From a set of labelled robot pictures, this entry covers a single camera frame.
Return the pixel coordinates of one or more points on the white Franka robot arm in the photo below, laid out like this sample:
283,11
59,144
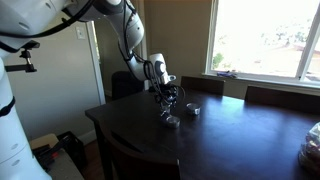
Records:
20,100

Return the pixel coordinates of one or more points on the half steel measuring cup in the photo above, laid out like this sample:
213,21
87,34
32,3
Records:
173,122

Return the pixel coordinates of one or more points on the clear plastic bag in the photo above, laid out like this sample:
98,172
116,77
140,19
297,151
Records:
311,150

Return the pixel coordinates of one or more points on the black and red tool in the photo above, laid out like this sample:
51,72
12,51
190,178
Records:
46,156

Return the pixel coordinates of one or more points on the beige box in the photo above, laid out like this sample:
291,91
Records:
43,140

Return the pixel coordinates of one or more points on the curved-back wooden dining chair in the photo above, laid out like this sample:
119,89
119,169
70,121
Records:
140,166

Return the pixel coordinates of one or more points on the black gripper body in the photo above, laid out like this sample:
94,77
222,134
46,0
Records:
167,91

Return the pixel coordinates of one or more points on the white framed window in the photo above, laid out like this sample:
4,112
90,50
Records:
308,53

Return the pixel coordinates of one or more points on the dark wooden dining chair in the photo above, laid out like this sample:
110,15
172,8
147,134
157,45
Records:
283,98
203,85

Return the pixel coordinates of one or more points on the one-third steel measuring cup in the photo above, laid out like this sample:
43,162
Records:
163,115

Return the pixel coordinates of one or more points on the grey robot stand platform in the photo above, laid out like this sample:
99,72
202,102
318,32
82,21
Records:
65,168

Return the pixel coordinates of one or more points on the black plastic crate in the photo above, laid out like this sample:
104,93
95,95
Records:
75,150

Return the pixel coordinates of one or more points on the black stereo camera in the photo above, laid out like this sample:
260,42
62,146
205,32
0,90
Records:
32,45

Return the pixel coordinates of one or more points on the white baseboard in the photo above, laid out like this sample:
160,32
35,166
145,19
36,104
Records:
88,137

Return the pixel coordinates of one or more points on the white door frame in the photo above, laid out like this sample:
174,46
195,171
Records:
100,83

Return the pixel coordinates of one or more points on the large steel measuring cup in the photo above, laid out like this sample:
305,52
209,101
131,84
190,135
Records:
193,109

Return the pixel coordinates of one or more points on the white light switch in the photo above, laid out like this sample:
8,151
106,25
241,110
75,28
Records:
80,33

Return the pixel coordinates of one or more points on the blue item on sill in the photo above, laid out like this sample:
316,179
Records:
226,74

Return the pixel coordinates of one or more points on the smallest steel measuring cup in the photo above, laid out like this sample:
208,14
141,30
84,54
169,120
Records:
166,109

